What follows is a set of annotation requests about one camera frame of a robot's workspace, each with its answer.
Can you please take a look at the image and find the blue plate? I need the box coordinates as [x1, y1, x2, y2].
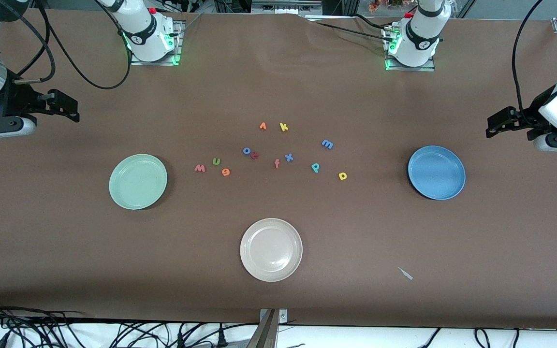
[408, 145, 467, 201]

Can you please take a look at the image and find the light green plate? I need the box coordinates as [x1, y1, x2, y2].
[109, 154, 168, 210]

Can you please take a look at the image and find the dried flower bunch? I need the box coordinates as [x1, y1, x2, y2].
[368, 0, 405, 13]

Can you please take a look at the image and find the brown table cover sheet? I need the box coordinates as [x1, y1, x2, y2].
[0, 9, 557, 330]

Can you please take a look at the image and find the metal background rack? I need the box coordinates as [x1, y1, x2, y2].
[251, 0, 323, 15]

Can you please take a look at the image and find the beige plate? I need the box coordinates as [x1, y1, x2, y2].
[240, 218, 304, 282]

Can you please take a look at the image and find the grey slanted pole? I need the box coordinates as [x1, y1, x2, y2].
[246, 309, 279, 348]

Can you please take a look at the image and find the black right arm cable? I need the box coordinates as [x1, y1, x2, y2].
[14, 0, 132, 90]

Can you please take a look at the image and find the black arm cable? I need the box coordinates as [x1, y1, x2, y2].
[14, 0, 132, 90]
[512, 0, 547, 127]

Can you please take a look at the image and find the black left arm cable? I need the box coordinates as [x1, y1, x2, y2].
[512, 0, 547, 127]

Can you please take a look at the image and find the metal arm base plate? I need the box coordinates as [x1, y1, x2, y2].
[385, 56, 436, 72]
[130, 19, 185, 66]

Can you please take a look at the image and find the black table cable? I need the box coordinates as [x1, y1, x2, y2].
[352, 13, 396, 31]
[308, 19, 391, 42]

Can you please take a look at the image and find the black floor cable tangle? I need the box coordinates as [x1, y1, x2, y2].
[0, 297, 260, 348]

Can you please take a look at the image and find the metal table edge bracket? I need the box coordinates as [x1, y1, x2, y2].
[259, 308, 288, 323]

